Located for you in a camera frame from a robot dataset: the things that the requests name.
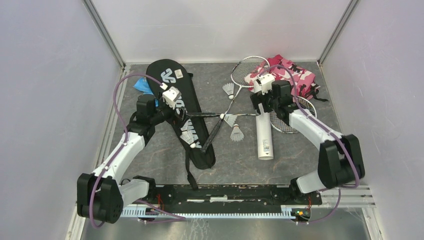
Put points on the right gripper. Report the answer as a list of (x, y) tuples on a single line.
[(258, 98)]

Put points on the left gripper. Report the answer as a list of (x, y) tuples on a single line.
[(172, 115)]

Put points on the shuttlecock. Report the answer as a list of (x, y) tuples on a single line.
[(230, 119), (229, 90), (236, 134)]

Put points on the white shuttlecock tube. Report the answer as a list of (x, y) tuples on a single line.
[(264, 135)]

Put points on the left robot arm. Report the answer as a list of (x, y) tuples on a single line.
[(100, 197)]

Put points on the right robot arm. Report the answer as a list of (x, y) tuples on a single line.
[(340, 158)]

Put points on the black racket bag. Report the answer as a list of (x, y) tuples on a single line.
[(191, 132)]

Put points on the white racket upper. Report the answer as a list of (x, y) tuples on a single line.
[(242, 75)]

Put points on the white racket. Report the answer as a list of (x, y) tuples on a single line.
[(242, 75), (300, 120)]

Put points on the blue cloth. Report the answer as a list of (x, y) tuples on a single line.
[(143, 86)]

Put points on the pink camouflage bag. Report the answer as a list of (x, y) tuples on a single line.
[(306, 87)]

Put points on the white racket lower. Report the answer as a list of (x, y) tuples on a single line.
[(300, 120)]

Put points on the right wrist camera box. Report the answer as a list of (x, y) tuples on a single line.
[(263, 84)]

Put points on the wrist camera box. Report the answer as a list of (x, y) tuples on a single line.
[(263, 84), (171, 96)]

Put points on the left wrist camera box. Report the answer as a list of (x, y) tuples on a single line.
[(171, 96)]

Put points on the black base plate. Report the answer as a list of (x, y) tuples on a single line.
[(228, 198)]

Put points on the white slotted cable duct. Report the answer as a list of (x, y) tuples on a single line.
[(141, 211)]

